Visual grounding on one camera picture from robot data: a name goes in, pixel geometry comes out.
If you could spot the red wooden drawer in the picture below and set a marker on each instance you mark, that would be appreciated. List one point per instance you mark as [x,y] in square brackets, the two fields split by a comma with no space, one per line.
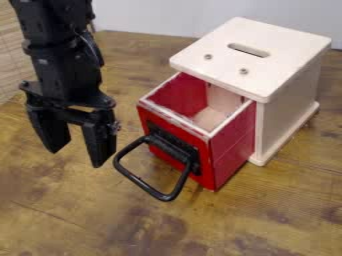
[208,117]

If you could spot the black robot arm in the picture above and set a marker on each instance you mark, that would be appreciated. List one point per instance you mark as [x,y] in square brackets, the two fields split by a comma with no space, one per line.
[53,20]

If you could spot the white wooden drawer cabinet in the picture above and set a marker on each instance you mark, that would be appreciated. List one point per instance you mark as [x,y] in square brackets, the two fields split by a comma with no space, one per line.
[269,64]

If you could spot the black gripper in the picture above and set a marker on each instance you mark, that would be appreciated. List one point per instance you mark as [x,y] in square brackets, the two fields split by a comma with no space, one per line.
[66,95]

